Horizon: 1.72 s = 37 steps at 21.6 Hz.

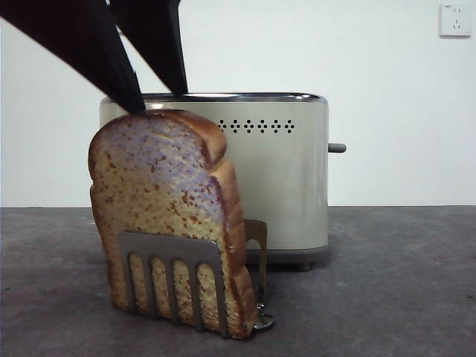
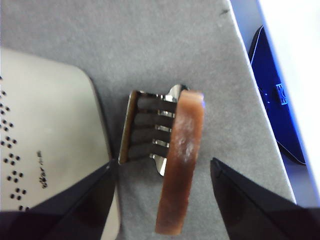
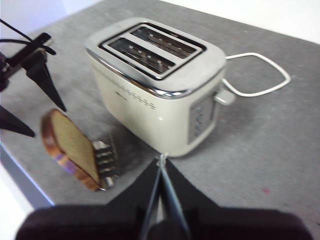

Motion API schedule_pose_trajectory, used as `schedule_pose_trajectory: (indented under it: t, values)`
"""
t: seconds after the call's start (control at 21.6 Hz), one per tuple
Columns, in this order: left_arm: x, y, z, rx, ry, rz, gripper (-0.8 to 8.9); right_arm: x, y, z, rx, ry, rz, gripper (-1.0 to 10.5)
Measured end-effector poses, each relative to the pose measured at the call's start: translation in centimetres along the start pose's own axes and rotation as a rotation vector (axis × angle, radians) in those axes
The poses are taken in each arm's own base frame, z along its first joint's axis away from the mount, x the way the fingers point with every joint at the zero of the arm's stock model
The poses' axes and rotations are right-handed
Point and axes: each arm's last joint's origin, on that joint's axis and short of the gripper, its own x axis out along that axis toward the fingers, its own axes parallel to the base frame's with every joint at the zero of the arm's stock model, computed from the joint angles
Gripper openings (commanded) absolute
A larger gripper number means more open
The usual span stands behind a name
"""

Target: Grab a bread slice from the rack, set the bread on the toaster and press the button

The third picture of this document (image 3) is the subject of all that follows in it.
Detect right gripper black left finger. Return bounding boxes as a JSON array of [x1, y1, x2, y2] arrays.
[[14, 156, 164, 240]]

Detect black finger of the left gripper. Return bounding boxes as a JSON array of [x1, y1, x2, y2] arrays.
[[25, 61, 68, 113], [0, 104, 36, 138]]

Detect grey toaster lever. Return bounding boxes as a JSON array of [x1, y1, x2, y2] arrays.
[[213, 89, 236, 106]]

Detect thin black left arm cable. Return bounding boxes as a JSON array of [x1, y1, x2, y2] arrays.
[[0, 18, 35, 42], [0, 38, 29, 46]]

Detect white power cord with plug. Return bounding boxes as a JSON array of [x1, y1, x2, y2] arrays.
[[221, 52, 292, 98]]

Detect cream two-slot toaster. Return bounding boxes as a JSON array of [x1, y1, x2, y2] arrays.
[[84, 16, 228, 158]]

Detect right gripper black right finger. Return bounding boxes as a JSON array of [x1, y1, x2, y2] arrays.
[[161, 157, 314, 240]]

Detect shiny steel toast rack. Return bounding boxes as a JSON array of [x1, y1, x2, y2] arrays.
[[91, 139, 120, 192]]

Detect brown-crusted bread slice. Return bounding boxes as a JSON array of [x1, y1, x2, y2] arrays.
[[40, 107, 102, 192]]

